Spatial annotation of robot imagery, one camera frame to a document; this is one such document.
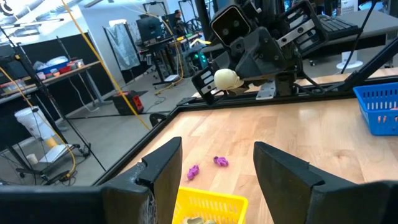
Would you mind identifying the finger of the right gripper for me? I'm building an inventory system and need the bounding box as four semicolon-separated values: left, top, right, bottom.
191;70;225;106
236;73;273;96

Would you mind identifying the white stand base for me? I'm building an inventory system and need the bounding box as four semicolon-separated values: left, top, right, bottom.
335;49;364;71

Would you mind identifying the grey hanging cloth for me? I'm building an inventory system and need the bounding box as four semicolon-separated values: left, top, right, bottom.
104;22;141;72

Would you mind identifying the black metal stand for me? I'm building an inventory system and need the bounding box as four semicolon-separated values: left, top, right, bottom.
0;26;108;186

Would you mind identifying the person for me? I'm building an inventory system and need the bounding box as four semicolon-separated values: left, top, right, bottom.
172;9;185;29

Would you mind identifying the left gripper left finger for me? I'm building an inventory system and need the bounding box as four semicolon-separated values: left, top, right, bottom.
0;136;183;224

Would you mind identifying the yellow cable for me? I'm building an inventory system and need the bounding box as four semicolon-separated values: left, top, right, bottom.
60;0;152;131
0;65;78;181

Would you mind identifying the black red power box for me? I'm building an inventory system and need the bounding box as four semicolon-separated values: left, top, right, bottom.
111;90;146;116

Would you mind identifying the black monitor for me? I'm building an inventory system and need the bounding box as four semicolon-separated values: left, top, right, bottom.
136;16;164;43

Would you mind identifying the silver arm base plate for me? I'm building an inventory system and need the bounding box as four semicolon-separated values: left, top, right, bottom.
256;79;278;100

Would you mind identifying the grey desk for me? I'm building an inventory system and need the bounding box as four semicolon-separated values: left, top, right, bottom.
201;9;398;60

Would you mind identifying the yellow plastic basket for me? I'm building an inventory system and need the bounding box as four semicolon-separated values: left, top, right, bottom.
172;186;249;224

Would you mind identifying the white bin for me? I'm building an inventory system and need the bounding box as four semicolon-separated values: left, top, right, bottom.
14;105;57;149

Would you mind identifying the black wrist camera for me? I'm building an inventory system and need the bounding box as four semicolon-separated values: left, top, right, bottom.
210;4;252;47

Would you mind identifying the purple plastic toy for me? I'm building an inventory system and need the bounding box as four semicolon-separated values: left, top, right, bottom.
187;164;200;181
213;156;229;168

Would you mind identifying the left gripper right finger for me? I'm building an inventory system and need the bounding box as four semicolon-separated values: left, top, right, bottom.
253;141;398;224

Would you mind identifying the work table with boxes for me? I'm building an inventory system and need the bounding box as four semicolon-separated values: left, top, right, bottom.
0;55;106;106

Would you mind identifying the black table clamp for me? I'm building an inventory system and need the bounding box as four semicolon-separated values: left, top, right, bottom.
149;112;168;127

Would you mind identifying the blue plastic basket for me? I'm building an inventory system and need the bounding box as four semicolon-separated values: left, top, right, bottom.
353;81;398;136

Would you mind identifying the black computer case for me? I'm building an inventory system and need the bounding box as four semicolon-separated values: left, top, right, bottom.
183;46;212;75

